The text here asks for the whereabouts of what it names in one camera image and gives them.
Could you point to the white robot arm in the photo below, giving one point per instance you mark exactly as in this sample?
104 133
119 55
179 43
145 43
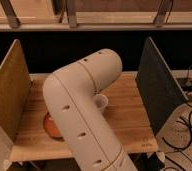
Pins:
68 93

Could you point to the right dark side board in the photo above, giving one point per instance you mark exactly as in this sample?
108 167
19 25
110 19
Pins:
160 91

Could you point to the left wooden side board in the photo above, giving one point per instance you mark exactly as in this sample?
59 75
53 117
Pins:
15 84

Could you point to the wooden shelf rail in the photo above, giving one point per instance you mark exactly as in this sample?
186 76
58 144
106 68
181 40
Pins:
95 15

